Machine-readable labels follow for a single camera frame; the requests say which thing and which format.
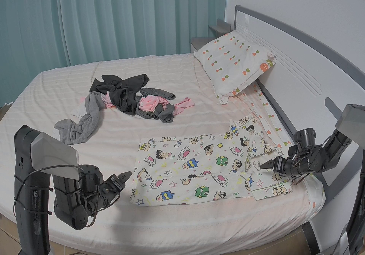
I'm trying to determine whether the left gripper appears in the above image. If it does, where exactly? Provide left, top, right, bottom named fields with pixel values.
left=100, top=171, right=132, bottom=195

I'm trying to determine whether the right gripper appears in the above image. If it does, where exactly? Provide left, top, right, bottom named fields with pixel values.
left=260, top=155, right=297, bottom=178

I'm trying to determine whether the white printed pyjama top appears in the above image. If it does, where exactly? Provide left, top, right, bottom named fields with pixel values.
left=130, top=115, right=294, bottom=208

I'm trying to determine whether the pile of clothes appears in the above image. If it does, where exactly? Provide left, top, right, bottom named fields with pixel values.
left=90, top=74, right=195, bottom=124

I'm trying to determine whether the bed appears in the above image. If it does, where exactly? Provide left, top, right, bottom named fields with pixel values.
left=0, top=5, right=365, bottom=255

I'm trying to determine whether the grey knit garment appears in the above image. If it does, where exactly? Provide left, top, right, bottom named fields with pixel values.
left=53, top=91, right=104, bottom=146

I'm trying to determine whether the white printed pillow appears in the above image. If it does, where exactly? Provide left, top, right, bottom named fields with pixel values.
left=194, top=30, right=276, bottom=105

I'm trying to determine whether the grey bedside table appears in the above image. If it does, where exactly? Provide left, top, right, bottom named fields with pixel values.
left=190, top=18, right=231, bottom=54

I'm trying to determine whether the blue-green curtain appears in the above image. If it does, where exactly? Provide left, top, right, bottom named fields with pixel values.
left=0, top=0, right=227, bottom=107

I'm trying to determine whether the black cable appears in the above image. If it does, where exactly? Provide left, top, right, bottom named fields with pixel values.
left=85, top=190, right=120, bottom=229

